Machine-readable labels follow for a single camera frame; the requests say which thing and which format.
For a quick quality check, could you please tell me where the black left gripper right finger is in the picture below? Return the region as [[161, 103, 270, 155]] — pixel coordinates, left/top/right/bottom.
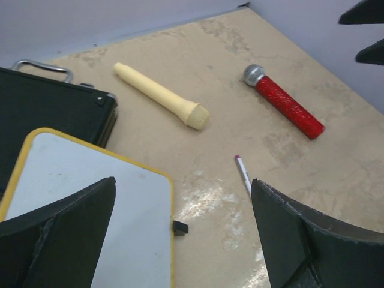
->
[[251, 179, 383, 287]]

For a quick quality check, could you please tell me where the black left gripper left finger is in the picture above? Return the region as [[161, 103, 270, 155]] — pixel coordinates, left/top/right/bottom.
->
[[1, 177, 116, 287]]

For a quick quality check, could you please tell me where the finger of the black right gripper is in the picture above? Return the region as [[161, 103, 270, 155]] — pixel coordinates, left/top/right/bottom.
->
[[355, 40, 384, 65], [338, 0, 384, 25]]

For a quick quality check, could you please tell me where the yellow framed whiteboard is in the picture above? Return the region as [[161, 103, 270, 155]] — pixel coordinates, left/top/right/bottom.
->
[[1, 128, 175, 287]]

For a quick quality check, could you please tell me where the white marker pen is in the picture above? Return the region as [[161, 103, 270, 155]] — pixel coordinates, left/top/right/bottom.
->
[[235, 155, 251, 199]]

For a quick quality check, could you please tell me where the whiteboard metal stand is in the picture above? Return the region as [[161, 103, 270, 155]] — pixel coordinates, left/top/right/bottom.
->
[[172, 220, 189, 236]]

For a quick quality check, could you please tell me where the red glitter toy microphone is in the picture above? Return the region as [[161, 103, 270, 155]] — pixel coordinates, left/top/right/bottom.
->
[[242, 64, 325, 140]]

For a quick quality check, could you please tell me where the black hard case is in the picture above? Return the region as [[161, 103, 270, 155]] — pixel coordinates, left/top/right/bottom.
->
[[1, 59, 118, 193]]

